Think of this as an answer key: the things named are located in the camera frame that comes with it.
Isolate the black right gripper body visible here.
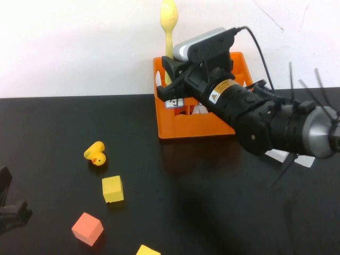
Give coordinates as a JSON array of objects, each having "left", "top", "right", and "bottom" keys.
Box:
[{"left": 185, "top": 59, "right": 256, "bottom": 125}]

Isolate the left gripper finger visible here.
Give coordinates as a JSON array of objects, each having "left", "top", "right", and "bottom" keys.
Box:
[
  {"left": 0, "top": 166, "right": 13, "bottom": 207},
  {"left": 0, "top": 200, "right": 33, "bottom": 234}
]

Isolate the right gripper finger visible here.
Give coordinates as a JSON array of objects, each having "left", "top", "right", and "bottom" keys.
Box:
[
  {"left": 161, "top": 56, "right": 192, "bottom": 78},
  {"left": 156, "top": 75, "right": 191, "bottom": 100}
]

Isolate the yellow plastic spoon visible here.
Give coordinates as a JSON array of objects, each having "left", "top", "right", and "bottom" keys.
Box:
[{"left": 160, "top": 0, "right": 179, "bottom": 86}]

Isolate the orange plastic cutlery holder crate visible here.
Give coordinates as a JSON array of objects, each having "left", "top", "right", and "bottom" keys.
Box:
[{"left": 152, "top": 52, "right": 254, "bottom": 140}]

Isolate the paper label with 勺 character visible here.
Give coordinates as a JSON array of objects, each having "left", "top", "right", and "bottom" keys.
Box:
[{"left": 164, "top": 98, "right": 184, "bottom": 109}]

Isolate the orange foam cube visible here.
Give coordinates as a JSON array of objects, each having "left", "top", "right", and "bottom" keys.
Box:
[{"left": 71, "top": 212, "right": 105, "bottom": 247}]

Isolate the black zip tie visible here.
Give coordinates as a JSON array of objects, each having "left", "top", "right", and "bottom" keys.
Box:
[
  {"left": 270, "top": 154, "right": 296, "bottom": 187},
  {"left": 288, "top": 61, "right": 296, "bottom": 99},
  {"left": 299, "top": 78, "right": 327, "bottom": 107},
  {"left": 314, "top": 68, "right": 333, "bottom": 113}
]

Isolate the white charger plug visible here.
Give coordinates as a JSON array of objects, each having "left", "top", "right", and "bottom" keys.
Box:
[{"left": 264, "top": 148, "right": 290, "bottom": 163}]

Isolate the yellow rubber duck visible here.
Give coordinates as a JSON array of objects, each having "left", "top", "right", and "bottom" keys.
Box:
[{"left": 83, "top": 141, "right": 107, "bottom": 167}]

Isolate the yellow foam cube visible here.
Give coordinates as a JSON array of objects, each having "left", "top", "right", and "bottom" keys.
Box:
[
  {"left": 101, "top": 175, "right": 125, "bottom": 204},
  {"left": 135, "top": 244, "right": 162, "bottom": 255}
]

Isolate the white foam cube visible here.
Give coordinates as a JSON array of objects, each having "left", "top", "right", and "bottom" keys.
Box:
[{"left": 293, "top": 155, "right": 316, "bottom": 168}]

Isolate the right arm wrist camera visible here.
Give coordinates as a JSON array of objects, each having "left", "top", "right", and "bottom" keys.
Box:
[{"left": 172, "top": 27, "right": 236, "bottom": 64}]

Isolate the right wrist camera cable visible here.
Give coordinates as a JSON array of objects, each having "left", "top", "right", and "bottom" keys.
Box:
[{"left": 233, "top": 25, "right": 277, "bottom": 99}]

